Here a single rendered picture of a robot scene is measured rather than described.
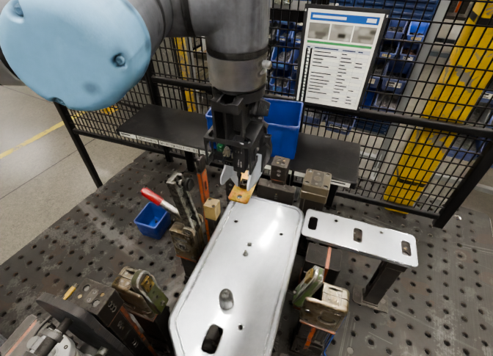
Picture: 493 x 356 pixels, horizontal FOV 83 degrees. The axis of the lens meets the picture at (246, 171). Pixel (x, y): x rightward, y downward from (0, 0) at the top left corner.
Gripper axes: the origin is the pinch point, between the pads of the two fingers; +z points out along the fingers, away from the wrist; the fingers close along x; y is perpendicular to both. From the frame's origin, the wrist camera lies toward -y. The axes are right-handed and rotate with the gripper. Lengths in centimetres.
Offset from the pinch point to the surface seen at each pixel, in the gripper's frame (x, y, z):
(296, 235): 10.9, -9.9, 27.4
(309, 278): 15.6, 6.4, 16.8
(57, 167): -205, -83, 129
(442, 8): 60, -170, 5
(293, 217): 8.9, -15.5, 27.2
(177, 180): -15.9, -0.9, 6.5
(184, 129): -39, -42, 25
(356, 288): 34, -16, 57
